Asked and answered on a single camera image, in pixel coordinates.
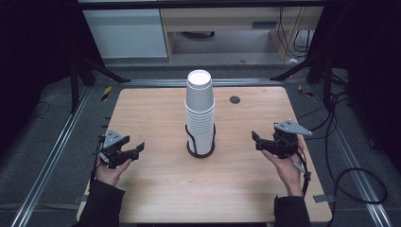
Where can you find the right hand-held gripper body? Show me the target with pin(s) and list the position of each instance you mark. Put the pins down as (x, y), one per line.
(285, 143)

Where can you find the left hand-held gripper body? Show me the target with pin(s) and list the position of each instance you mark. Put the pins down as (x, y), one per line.
(112, 138)

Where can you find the black cup holder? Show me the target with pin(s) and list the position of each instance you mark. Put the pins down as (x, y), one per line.
(193, 152)

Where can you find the stack of white paper cups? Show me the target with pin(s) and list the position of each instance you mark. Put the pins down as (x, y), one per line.
(199, 107)

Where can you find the person's right hand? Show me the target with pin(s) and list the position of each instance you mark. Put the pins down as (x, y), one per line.
(288, 171)

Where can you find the person's left hand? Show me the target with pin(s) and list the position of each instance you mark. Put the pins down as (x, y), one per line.
(110, 176)

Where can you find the black table grommet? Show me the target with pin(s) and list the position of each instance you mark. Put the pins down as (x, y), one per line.
(235, 100)

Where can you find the yellow black tape strip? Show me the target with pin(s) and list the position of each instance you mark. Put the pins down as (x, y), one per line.
(106, 93)
(305, 91)

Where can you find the black metal stand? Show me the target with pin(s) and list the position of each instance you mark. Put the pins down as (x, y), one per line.
(74, 88)
(327, 82)

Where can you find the grey tape piece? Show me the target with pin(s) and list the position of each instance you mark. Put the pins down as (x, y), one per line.
(324, 198)
(80, 199)

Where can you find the white cabinet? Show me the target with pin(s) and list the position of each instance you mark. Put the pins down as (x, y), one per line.
(126, 34)

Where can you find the metal floor rail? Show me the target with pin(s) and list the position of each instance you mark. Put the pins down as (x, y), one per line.
(47, 167)
(356, 176)

